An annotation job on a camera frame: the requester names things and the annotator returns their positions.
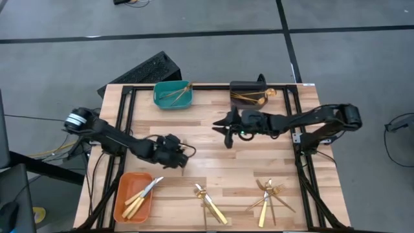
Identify yellow floor sticker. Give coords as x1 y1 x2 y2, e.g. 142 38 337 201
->
32 206 47 225

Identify dark grey plastic bin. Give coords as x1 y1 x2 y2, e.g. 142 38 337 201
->
228 80 270 111

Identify yellow floor cable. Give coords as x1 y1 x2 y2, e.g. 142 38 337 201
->
28 141 78 159

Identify grey panel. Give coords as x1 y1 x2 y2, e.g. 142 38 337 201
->
0 90 10 170

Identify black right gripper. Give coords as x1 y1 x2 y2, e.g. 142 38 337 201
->
212 105 271 150

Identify black stand base bar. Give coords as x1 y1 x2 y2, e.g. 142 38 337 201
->
8 150 85 186

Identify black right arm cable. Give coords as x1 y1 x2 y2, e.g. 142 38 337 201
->
237 129 257 142

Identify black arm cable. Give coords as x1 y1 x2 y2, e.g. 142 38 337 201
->
177 141 197 160
237 129 257 142

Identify gold spoon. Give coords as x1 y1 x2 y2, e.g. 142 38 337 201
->
230 90 259 104
239 87 278 99
231 92 267 106

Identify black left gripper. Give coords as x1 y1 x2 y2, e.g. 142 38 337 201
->
151 133 191 170

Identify teal plastic bin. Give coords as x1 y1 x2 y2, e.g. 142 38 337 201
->
152 80 195 111

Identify orange plastic bin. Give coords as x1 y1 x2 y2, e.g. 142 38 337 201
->
113 171 155 225

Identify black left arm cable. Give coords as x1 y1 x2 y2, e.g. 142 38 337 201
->
177 141 197 160

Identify black device with cables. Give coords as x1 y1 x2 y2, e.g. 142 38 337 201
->
112 0 150 8

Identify black computer tower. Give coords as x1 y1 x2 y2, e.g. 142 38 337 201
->
96 50 183 99

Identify gold fork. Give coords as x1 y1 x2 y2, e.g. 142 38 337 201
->
195 188 224 225
245 183 287 212
169 83 193 107
197 189 208 231
255 178 297 214
266 186 278 227
159 82 196 100

